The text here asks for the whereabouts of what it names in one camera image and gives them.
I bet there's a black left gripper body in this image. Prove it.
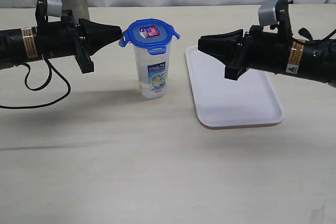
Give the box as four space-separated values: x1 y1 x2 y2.
35 0 94 73

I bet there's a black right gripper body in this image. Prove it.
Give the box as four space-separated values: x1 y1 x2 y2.
224 0 293 80

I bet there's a blue plastic lid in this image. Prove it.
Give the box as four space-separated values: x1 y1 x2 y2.
119 18 181 55

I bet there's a clear plastic tall container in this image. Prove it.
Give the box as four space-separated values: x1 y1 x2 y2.
133 43 171 100

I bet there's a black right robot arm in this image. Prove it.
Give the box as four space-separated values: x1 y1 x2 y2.
197 0 335 87

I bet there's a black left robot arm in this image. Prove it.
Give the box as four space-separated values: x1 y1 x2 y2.
1 0 122 73

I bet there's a white rectangular plastic tray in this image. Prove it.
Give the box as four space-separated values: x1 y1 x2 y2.
185 46 285 129

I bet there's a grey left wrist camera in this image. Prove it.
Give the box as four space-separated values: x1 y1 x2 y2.
46 0 62 17

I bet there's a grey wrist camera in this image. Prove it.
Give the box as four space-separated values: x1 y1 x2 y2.
258 0 278 27
46 0 62 17

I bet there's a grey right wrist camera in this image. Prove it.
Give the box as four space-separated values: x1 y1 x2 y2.
258 0 278 27

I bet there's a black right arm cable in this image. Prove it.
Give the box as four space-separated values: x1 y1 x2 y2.
291 27 336 46

